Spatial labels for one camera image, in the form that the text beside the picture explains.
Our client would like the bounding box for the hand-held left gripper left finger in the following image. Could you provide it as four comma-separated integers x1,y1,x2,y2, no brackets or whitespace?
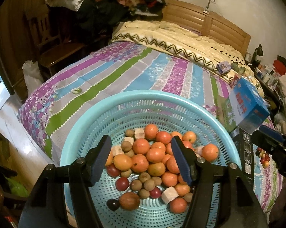
18,135,112,228

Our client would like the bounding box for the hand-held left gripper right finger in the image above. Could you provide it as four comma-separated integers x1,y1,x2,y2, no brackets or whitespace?
171,135,269,228

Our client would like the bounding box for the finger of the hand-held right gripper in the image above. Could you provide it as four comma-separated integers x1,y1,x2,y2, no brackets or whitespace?
251,125,286,148

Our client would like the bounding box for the small red tomato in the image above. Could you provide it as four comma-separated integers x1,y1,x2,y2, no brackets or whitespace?
169,198,188,214
150,187,162,199
106,163,122,177
116,177,130,192

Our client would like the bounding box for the yellow-orange citrus fruit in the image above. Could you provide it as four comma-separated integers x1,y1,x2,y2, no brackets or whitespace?
113,154,133,171

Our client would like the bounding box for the cluster of red tomatoes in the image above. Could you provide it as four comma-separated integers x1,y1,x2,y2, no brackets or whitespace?
256,147,271,169

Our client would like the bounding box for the pile of oranges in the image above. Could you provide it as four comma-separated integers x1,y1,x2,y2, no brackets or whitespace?
105,124,220,197

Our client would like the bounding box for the dark purple plum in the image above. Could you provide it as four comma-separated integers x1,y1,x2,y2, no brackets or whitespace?
107,199,120,211

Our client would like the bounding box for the brown oval fruit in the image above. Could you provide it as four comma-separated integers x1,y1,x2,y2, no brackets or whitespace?
119,192,141,211

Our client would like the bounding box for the light blue plastic basket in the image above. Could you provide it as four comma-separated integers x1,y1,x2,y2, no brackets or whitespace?
59,90,243,228

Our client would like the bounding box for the black printed box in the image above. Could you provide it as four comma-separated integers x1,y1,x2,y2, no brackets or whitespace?
231,127,255,183

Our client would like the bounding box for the blue cardboard box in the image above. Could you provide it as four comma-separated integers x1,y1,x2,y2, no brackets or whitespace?
219,77,270,133

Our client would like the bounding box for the cluttered dark bedside table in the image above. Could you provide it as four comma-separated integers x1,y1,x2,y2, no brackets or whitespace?
249,59,280,105

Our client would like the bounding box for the black desk lamp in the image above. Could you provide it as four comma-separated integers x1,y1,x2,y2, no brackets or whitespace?
251,44,263,63

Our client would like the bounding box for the green plastic bag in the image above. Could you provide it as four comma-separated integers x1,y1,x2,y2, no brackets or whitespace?
6,177,29,197

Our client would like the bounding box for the purple striped floral bed sheet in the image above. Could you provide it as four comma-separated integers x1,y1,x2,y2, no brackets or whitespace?
17,40,283,216

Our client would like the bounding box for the white plastic bag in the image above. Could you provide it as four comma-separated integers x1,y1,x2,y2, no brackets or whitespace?
22,60,44,89

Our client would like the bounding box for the wooden headboard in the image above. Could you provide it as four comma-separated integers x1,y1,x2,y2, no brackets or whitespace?
161,0,251,55

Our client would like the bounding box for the wooden chair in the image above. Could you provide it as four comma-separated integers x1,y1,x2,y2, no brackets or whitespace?
27,12,86,69

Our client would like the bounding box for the yellow zigzag-trimmed quilt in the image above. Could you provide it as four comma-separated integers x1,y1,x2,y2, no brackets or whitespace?
111,20,260,81

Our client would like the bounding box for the heap of dark clothes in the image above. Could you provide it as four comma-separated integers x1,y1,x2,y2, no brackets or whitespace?
75,0,168,29

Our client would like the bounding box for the wooden wardrobe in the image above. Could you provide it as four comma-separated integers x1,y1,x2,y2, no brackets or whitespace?
0,0,63,95

